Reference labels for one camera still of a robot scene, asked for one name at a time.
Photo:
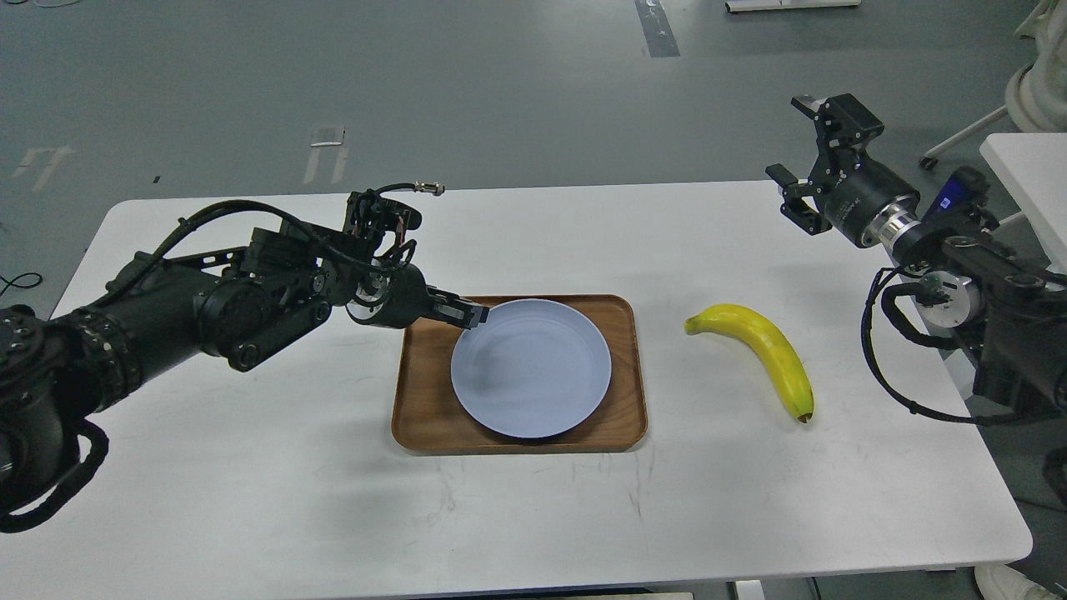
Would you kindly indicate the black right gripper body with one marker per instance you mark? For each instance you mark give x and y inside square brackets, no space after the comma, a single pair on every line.
[855,196]

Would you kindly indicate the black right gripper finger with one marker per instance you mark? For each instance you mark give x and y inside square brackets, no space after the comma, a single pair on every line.
[844,127]
[794,207]

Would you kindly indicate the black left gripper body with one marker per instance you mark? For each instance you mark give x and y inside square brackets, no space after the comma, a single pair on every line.
[392,302]

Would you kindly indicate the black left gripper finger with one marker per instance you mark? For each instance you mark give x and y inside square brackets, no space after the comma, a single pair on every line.
[450,308]

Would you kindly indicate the light blue plate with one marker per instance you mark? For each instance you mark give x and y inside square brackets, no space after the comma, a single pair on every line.
[535,369]

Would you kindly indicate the yellow banana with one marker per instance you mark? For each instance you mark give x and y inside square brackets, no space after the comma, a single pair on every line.
[779,358]

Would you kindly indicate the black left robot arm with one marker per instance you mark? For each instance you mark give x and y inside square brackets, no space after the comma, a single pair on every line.
[240,280]

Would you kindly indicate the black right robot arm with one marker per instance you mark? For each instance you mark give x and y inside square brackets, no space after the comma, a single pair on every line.
[951,285]

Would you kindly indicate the brown wooden tray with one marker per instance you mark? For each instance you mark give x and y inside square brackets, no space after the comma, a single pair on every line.
[428,419]

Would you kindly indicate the white side table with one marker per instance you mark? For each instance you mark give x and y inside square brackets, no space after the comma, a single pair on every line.
[1032,167]

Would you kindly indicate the white chair base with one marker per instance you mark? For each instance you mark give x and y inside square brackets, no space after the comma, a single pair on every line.
[1035,97]

